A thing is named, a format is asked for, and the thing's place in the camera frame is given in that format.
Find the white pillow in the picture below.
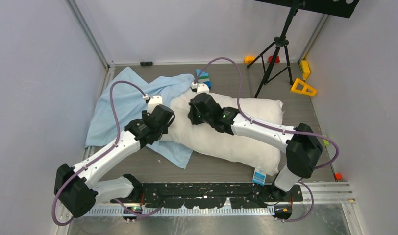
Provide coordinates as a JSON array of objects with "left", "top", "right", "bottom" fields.
[{"left": 161, "top": 89, "right": 284, "bottom": 176}]

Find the light blue green pillowcase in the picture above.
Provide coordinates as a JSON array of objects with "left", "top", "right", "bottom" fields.
[{"left": 85, "top": 67, "right": 195, "bottom": 170}]

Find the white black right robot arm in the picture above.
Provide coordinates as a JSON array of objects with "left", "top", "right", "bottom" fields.
[{"left": 188, "top": 93, "right": 323, "bottom": 201}]

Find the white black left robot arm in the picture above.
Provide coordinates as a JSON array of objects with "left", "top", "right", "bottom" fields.
[{"left": 54, "top": 104, "right": 175, "bottom": 218}]

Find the orange toy block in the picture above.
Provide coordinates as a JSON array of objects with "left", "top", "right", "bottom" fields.
[{"left": 244, "top": 56, "right": 255, "bottom": 64}]

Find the red toy block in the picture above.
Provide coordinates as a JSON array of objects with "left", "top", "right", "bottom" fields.
[{"left": 268, "top": 56, "right": 280, "bottom": 63}]

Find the yellow triangular toy block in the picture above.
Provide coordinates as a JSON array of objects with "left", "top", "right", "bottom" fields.
[{"left": 290, "top": 78, "right": 317, "bottom": 97}]

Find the yellow rectangular toy block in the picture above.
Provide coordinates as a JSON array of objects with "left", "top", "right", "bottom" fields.
[{"left": 299, "top": 60, "right": 311, "bottom": 81}]

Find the lime green toy block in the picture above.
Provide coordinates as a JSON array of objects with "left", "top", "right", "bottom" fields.
[{"left": 323, "top": 135, "right": 330, "bottom": 147}]

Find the small orange red block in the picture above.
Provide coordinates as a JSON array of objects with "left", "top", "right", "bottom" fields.
[{"left": 334, "top": 173, "right": 343, "bottom": 181}]

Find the black overhead panel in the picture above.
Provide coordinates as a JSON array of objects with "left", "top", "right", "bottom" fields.
[{"left": 259, "top": 0, "right": 360, "bottom": 18}]

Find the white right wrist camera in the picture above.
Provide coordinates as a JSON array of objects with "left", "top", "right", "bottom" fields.
[{"left": 190, "top": 83, "right": 210, "bottom": 94}]

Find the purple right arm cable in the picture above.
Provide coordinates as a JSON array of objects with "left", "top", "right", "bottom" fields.
[{"left": 192, "top": 57, "right": 340, "bottom": 223}]

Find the small black wall clip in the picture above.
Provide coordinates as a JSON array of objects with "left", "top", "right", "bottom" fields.
[{"left": 140, "top": 61, "right": 153, "bottom": 67}]

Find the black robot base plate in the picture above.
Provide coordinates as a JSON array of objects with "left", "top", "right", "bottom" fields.
[{"left": 119, "top": 183, "right": 303, "bottom": 209}]

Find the black camera tripod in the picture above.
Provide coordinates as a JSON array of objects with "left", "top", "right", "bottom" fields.
[{"left": 247, "top": 6, "right": 298, "bottom": 98}]

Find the white slotted cable duct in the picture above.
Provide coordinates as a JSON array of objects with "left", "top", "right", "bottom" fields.
[{"left": 85, "top": 205, "right": 275, "bottom": 216}]

